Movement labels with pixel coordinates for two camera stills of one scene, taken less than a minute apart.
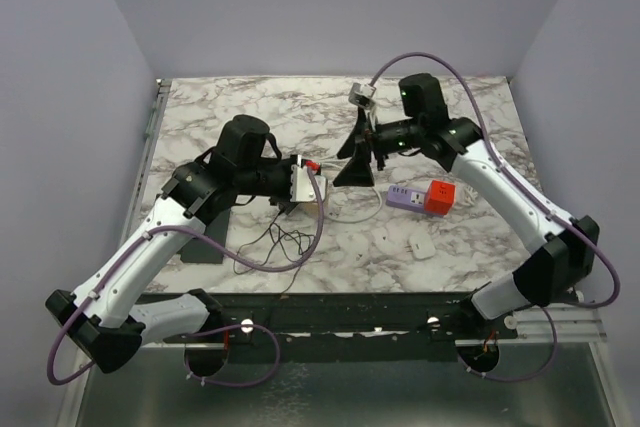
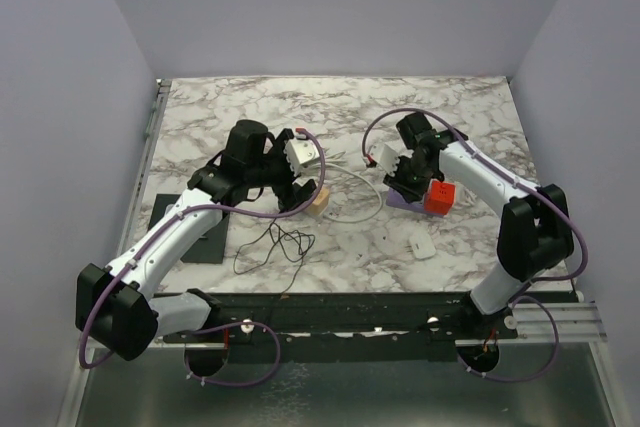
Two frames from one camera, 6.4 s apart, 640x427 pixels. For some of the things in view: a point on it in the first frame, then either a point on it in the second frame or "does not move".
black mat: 203,250 does not move
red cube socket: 439,197 does not move
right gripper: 357,173 → 410,192
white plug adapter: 421,245 does not move
